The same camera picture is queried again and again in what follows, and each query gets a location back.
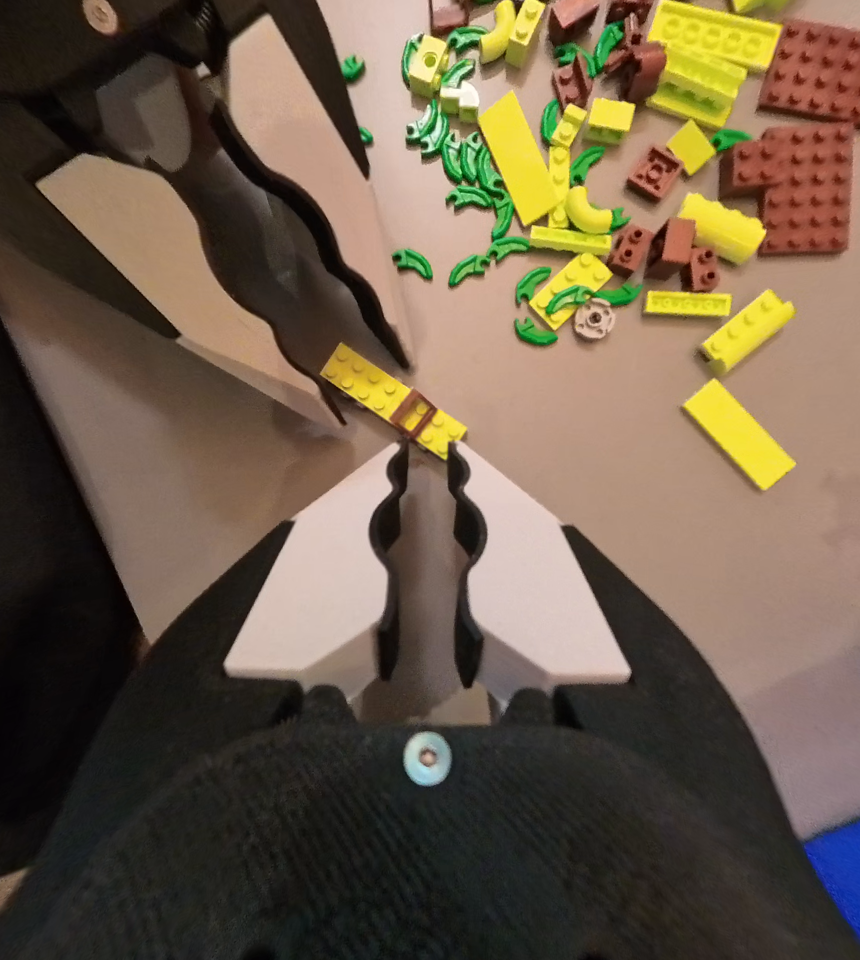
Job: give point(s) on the lime smooth tile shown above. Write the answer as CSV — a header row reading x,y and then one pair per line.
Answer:
x,y
737,433

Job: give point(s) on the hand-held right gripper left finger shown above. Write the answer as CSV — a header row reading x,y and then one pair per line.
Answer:
x,y
310,607

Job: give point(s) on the pile of mixed toy bricks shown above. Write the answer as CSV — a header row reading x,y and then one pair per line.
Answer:
x,y
819,67

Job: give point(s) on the brown square frame piece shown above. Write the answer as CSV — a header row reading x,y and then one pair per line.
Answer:
x,y
400,424

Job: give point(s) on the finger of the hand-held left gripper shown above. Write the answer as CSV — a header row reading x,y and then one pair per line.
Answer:
x,y
310,150
137,247

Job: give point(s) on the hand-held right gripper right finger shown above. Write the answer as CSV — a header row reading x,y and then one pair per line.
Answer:
x,y
550,607

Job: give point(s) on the lime long studded plate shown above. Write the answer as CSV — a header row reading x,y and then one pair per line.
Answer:
x,y
358,379

